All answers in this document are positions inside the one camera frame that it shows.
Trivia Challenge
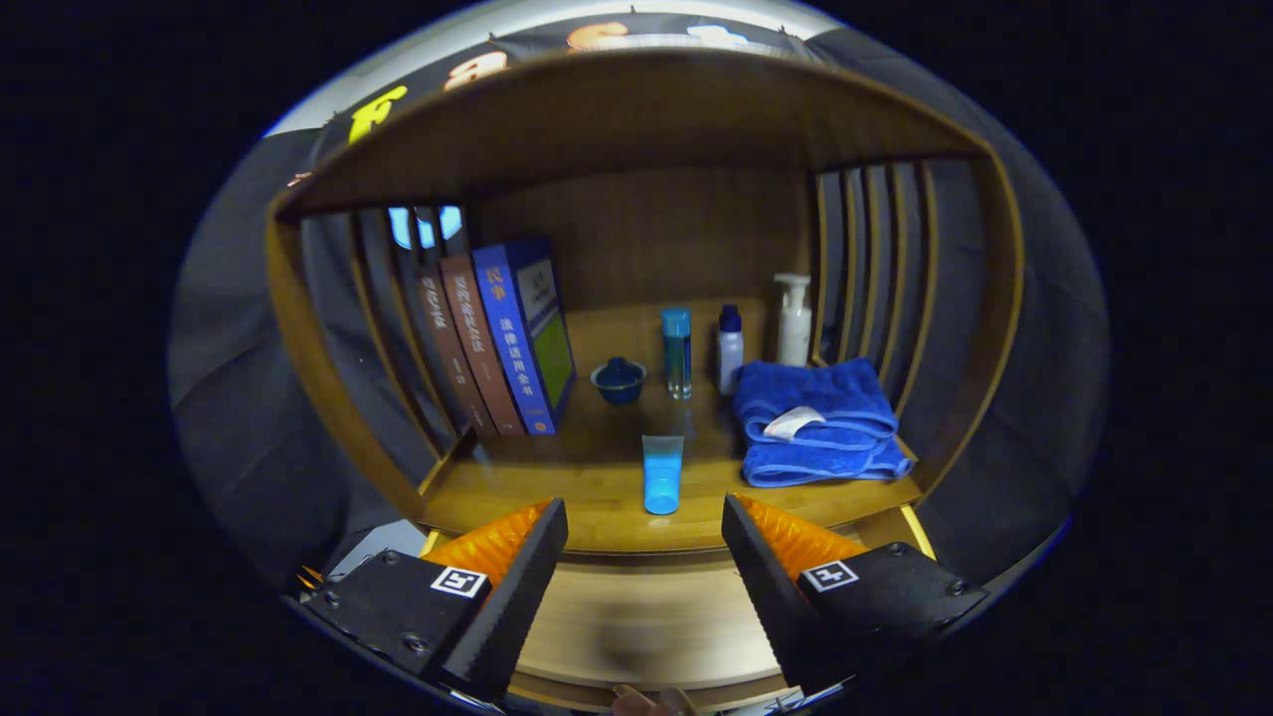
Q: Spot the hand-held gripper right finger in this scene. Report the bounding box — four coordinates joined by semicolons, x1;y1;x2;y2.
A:
721;493;991;697

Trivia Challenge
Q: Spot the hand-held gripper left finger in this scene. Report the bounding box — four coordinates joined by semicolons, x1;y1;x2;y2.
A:
298;497;569;702

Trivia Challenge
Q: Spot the wooden drawer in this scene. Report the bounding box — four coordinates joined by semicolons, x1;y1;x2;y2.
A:
418;505;938;715

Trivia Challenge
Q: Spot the light blue tube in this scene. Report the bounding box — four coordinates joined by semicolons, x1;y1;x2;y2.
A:
641;435;685;516

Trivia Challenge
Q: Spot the wooden countertop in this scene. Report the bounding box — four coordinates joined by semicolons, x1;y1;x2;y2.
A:
418;298;926;558

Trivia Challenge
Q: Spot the wooden cabinet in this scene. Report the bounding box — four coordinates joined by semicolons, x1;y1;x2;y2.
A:
264;45;1025;716

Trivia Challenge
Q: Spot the folded blue towel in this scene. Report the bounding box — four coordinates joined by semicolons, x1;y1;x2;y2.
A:
732;358;914;488

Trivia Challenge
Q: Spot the blue lidded teacup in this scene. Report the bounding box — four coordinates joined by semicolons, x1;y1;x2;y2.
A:
590;357;647;406

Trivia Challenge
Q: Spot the small white blue-capped bottle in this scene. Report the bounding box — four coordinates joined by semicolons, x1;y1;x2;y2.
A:
718;304;745;397

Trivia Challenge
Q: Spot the dark brown book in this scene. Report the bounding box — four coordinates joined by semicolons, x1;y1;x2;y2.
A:
413;264;498;439

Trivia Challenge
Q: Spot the reddish brown book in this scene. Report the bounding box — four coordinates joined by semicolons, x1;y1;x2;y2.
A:
440;252;526;437

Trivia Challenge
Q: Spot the tall clear blue bottle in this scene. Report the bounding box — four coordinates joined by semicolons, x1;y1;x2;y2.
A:
661;308;692;401

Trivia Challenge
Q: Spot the blue book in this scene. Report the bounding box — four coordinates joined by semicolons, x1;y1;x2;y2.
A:
469;237;578;437

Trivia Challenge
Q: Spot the white pump bottle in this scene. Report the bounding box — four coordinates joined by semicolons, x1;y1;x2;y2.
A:
775;273;813;367

